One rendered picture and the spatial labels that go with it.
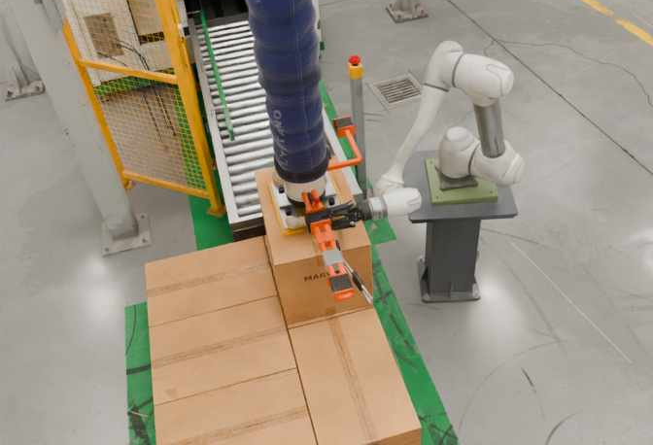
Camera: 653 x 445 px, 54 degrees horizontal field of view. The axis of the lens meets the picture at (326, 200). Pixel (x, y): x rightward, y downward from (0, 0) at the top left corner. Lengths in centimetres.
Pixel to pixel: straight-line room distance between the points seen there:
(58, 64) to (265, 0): 163
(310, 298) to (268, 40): 114
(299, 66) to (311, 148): 38
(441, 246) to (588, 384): 96
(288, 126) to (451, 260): 138
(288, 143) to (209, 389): 106
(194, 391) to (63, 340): 128
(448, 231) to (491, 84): 106
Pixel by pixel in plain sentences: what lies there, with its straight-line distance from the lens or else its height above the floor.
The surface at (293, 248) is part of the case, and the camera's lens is 263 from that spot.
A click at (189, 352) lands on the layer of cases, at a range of 291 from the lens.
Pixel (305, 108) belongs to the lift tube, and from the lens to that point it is 239.
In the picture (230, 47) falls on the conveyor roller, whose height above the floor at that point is 55.
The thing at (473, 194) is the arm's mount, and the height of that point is 78.
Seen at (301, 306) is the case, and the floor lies 65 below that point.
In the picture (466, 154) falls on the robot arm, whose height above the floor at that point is 100.
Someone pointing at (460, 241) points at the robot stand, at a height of 44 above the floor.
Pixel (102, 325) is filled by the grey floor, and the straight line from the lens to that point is 387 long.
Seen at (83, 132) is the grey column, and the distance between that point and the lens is 375.
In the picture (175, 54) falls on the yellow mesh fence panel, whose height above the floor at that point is 117.
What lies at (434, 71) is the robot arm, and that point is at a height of 153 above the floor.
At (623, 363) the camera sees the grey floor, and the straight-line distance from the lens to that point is 359.
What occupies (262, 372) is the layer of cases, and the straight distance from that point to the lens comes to 278.
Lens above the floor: 287
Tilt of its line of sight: 43 degrees down
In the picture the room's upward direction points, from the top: 6 degrees counter-clockwise
